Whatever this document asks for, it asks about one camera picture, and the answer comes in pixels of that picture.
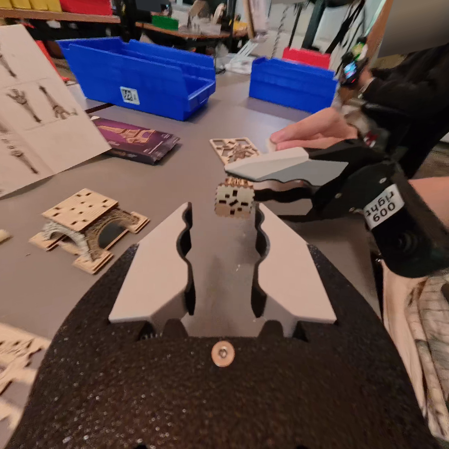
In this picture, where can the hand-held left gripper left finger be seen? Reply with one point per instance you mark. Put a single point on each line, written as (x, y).
(154, 277)

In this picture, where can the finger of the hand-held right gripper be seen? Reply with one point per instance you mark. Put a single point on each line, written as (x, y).
(284, 193)
(280, 165)

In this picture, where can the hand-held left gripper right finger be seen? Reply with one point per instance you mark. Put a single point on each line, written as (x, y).
(294, 280)

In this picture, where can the wooden tower model spire section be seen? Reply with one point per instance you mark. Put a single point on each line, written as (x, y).
(233, 203)

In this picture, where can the grey desk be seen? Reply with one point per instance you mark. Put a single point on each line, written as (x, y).
(196, 168)

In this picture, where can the person's right hand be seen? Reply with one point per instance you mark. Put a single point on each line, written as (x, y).
(315, 129)

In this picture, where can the wooden tower model base section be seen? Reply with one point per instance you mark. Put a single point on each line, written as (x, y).
(80, 207)

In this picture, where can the red plastic bin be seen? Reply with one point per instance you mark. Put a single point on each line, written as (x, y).
(305, 56)

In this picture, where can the purple model kit box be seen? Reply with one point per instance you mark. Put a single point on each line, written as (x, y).
(133, 136)

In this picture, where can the blue plastic bin with tag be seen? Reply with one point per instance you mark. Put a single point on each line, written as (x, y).
(158, 91)

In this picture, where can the person's printed striped shirt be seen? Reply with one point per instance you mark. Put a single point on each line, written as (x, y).
(428, 333)

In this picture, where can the wooden background table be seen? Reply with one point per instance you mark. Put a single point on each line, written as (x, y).
(196, 34)

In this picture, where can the wooden sheet with numbered parts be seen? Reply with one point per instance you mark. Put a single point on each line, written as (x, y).
(17, 350)

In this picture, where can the cream wax block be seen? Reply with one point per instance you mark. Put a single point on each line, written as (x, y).
(4, 235)

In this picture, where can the paper instruction sheet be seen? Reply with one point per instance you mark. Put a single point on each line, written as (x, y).
(70, 140)

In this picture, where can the green box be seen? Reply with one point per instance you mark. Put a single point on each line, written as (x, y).
(165, 22)

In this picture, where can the red storage bin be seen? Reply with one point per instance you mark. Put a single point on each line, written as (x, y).
(86, 7)

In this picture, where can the wooden shelf board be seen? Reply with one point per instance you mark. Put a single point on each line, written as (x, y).
(70, 15)

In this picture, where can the yellow storage bins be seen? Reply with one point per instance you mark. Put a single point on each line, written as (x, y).
(35, 4)

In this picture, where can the empty wooden cut-out frame sheet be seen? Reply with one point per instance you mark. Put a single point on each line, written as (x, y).
(215, 143)

